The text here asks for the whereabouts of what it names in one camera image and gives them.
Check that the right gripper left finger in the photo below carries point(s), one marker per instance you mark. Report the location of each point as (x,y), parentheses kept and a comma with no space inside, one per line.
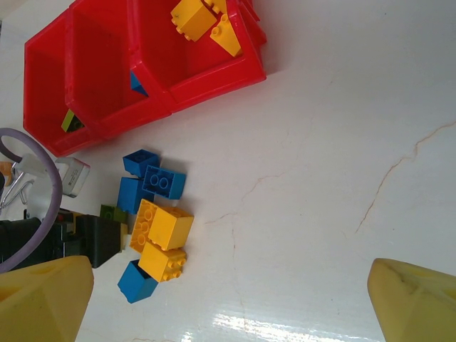
(39,303)

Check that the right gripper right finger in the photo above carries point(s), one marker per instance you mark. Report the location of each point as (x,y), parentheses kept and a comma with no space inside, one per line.
(420,306)

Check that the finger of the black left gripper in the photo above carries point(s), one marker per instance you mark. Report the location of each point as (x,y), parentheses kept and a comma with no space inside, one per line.
(101,229)
(101,253)

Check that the green lego brick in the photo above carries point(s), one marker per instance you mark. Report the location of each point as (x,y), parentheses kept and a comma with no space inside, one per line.
(67,121)
(112,212)

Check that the blue lego brick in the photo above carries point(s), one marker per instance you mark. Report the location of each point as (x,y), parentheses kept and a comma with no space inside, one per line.
(130,194)
(137,83)
(135,283)
(164,181)
(137,160)

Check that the yellow lego brick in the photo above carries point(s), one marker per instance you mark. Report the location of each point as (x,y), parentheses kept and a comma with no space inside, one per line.
(140,228)
(215,4)
(156,260)
(228,39)
(190,18)
(171,228)

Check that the white connector block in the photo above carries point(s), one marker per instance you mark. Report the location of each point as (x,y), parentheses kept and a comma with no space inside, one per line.
(73,176)

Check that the red plastic bin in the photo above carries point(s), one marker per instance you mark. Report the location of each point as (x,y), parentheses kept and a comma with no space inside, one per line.
(103,64)
(199,82)
(46,89)

